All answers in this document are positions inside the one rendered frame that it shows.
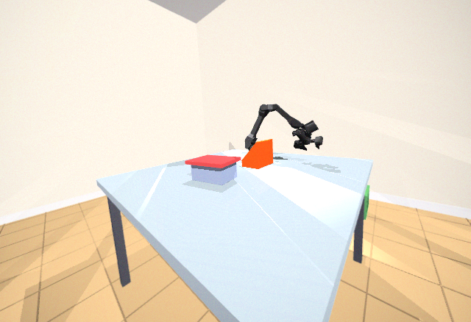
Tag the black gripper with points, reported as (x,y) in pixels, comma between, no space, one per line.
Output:
(300,144)

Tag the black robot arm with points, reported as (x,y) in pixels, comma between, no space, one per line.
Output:
(294,123)

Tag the red rectangular lid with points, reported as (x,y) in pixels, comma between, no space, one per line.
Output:
(213,161)

